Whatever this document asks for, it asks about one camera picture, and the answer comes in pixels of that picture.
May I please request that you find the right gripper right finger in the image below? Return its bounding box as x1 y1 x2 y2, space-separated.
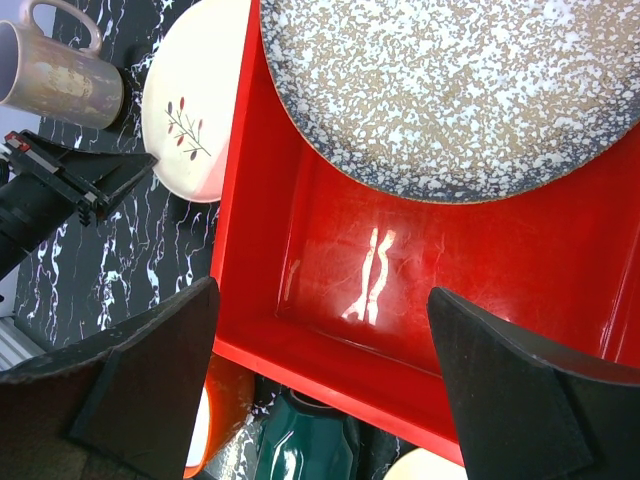
427 287 639 479

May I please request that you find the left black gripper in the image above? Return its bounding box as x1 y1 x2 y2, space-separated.
1 130 157 226

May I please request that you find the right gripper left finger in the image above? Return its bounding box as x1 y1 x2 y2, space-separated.
1 277 220 479

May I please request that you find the pink cream round plate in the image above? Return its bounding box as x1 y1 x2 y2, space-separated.
141 0 251 203

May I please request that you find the speckled grey large plate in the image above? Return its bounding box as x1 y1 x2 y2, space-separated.
259 1 639 204

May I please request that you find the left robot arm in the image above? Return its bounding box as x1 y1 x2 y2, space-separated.
1 130 157 277

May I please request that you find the red plastic bin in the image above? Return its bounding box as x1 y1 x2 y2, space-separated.
211 2 639 478

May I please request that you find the iridescent pink cup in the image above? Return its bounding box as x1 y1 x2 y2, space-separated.
1 1 124 129

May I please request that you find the orange white square bowl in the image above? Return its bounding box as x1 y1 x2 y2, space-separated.
183 353 255 479

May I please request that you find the dark green mug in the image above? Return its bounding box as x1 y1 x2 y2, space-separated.
254 389 360 480

